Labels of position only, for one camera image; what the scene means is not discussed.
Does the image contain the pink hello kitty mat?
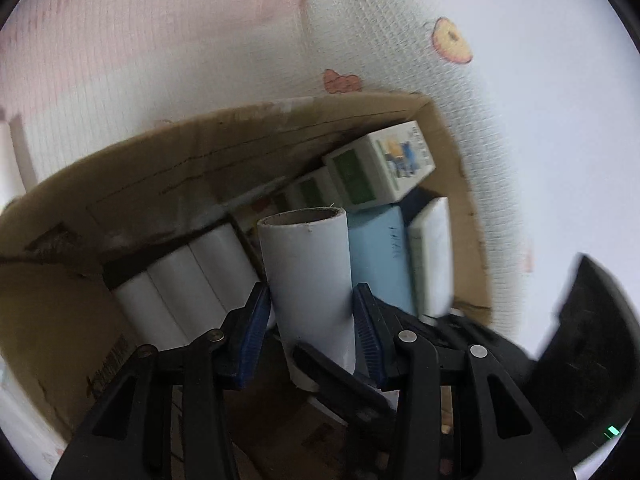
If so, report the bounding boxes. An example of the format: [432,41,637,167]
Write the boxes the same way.
[1,0,524,479]

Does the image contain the panda print carton box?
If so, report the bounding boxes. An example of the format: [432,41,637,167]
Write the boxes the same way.
[323,120,436,211]

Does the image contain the white paper tube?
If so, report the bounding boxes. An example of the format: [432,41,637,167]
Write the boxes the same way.
[189,223,259,311]
[148,246,227,340]
[113,272,188,350]
[0,120,26,211]
[257,207,356,392]

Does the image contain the spiral notebook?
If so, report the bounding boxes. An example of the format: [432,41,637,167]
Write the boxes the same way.
[408,197,454,318]

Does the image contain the light blue flat box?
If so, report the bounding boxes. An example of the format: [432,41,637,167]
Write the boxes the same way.
[347,206,416,314]

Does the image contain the brown cardboard box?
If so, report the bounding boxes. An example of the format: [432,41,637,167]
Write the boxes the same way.
[0,90,497,480]

